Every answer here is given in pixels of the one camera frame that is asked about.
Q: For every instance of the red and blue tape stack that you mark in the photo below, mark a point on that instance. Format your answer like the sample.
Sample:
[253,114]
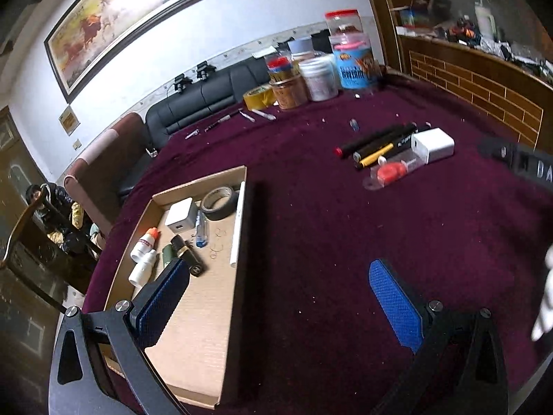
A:
[278,67]

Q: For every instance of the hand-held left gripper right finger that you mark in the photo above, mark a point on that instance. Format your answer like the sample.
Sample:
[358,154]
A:
[397,302]

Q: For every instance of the black and yellow pen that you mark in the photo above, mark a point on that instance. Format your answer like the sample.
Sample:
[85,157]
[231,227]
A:
[380,156]

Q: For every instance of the olive green lighter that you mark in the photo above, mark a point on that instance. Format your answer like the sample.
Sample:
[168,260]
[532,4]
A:
[166,255]

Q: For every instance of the maroon velvet tablecloth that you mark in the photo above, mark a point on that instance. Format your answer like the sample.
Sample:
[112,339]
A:
[324,233]

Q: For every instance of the framed horse painting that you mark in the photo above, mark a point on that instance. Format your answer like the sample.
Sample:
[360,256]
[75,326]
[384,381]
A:
[129,17]

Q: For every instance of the white bottle with orange cap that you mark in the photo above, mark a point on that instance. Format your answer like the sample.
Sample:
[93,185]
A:
[144,244]

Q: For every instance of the black bottle with gold band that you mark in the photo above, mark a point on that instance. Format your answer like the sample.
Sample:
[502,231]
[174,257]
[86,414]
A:
[188,255]

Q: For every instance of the brown label jar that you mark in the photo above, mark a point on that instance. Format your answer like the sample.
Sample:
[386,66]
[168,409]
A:
[289,93]

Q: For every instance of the white spray bottle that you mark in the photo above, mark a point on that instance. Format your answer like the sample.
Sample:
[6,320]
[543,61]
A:
[142,270]

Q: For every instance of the clear jar with blue label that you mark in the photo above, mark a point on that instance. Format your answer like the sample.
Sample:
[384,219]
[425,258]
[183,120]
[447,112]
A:
[354,67]

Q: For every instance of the black clamp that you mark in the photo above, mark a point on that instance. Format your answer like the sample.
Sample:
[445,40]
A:
[206,71]
[181,84]

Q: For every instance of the clear jar with red lid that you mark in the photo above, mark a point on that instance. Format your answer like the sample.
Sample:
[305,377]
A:
[343,21]

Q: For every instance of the yellow tape roll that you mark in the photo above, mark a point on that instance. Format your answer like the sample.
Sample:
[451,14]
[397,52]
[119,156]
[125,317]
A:
[257,98]

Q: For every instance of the black and yellow clothing pile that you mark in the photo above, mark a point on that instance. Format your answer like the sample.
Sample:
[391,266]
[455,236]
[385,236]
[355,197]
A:
[56,216]

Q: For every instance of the white pen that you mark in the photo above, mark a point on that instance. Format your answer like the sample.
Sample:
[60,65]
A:
[263,115]

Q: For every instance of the white thermos bottle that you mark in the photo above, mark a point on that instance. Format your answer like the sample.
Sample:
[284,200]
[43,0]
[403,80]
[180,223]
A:
[484,19]

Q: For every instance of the white plastic jar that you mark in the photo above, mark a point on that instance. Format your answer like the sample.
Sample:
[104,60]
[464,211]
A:
[319,80]

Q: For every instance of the small yellow wall plaque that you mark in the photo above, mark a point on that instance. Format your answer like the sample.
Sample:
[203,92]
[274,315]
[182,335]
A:
[69,117]

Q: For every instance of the dark wooden chair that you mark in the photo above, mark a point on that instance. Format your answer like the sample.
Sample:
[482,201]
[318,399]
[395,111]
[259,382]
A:
[26,242]

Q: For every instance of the grey lid container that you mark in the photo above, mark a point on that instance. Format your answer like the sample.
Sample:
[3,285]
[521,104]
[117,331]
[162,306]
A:
[300,47]

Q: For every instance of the black leather sofa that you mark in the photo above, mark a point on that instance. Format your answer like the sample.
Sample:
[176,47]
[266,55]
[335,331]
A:
[194,103]

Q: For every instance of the clear blue pen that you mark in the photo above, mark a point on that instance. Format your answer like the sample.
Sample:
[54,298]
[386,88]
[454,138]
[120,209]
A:
[202,229]

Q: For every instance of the clear case with red part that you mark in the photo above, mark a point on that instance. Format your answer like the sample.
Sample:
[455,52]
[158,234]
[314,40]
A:
[391,173]

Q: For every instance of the wooden brick-pattern counter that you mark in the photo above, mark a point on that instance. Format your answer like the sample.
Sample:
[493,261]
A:
[475,78]

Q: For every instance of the white paint marker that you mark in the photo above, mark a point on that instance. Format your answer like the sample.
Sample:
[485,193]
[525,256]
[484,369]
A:
[237,224]

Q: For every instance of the small clear cap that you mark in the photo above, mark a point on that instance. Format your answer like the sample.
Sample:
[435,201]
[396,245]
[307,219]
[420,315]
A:
[354,125]

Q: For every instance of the white square charger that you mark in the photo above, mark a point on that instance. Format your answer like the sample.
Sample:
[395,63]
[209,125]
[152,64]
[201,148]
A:
[179,216]

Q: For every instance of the open printed carton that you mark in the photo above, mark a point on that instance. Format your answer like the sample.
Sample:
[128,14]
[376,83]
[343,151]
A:
[419,11]

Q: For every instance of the wooden door frame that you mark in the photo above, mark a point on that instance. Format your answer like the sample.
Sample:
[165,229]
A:
[384,8]

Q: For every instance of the shallow cardboard box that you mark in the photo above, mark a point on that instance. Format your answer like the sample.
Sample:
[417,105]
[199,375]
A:
[203,320]

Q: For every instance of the white power adapter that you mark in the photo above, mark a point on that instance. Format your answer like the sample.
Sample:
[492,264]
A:
[434,145]

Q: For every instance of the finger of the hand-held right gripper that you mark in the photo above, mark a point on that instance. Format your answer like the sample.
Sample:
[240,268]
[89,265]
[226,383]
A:
[499,151]

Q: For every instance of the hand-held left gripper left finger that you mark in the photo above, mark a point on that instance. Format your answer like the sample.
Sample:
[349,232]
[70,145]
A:
[164,298]

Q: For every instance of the black marker with red cap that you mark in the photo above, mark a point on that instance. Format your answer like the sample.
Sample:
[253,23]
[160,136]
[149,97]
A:
[371,140]

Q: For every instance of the small silver pen piece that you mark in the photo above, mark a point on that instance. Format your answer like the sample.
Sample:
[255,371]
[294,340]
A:
[246,115]

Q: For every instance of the brown upholstered chair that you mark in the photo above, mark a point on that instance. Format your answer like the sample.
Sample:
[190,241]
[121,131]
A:
[108,168]

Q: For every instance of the black tape roll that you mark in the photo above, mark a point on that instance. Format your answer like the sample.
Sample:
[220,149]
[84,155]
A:
[211,212]

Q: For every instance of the metal tweezers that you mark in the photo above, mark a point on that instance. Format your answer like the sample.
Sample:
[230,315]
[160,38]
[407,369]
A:
[192,134]

